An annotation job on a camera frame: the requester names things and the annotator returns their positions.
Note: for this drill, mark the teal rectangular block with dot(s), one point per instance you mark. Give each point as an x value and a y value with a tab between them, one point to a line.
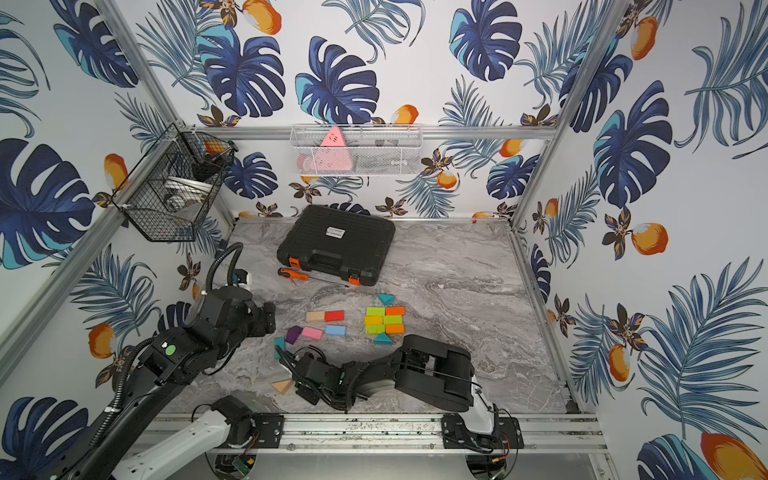
280	345

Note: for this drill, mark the purple block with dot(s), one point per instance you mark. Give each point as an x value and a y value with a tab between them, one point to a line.
293	334

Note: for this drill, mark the natural wood triangle block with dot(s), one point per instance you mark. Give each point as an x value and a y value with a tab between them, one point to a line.
282	387

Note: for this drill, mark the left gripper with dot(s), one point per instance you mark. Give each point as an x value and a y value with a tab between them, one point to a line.
261	318

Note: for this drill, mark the small teal block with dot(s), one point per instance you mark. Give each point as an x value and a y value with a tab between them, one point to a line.
383	339

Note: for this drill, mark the orange handled screwdriver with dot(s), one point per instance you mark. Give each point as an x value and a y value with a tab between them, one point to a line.
296	275

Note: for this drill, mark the orange rectangular block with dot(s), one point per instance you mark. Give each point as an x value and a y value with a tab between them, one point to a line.
395	329

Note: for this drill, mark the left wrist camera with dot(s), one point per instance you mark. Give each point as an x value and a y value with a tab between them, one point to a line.
241	278

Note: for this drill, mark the light blue block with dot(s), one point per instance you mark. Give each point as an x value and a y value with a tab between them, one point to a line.
335	330

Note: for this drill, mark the natural wood rectangular block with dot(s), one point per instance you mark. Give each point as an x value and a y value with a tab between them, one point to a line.
315	316

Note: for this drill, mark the light green narrow block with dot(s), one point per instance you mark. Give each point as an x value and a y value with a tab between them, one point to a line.
392	320

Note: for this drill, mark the yellow block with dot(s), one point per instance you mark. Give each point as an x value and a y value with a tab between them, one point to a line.
373	320

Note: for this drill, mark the teal triangle block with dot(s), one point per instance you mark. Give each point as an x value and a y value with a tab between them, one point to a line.
386	299

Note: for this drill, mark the white mesh wall basket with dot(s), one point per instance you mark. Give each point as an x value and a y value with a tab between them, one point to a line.
377	150

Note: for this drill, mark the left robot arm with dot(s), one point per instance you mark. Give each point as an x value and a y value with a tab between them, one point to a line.
160	368

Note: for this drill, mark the red block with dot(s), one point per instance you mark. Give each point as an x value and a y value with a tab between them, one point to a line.
334	316

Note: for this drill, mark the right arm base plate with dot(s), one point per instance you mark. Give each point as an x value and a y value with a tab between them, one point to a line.
505	433

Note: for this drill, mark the aluminium front rail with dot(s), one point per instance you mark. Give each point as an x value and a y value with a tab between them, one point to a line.
425	433

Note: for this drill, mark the pink block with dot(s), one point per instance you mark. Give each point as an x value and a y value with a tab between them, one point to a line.
312	333

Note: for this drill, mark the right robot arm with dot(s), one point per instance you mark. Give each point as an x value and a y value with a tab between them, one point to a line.
435	373

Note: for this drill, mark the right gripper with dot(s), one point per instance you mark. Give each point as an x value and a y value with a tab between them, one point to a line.
304	394

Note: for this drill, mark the black plastic tool case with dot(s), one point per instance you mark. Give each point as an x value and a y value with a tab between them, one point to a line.
350	246

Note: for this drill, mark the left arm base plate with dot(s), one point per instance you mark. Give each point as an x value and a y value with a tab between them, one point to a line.
249	429

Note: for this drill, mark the pink triangle card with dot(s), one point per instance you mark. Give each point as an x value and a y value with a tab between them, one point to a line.
333	155

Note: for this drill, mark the black wire basket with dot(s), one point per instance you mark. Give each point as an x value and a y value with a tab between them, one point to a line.
169	194

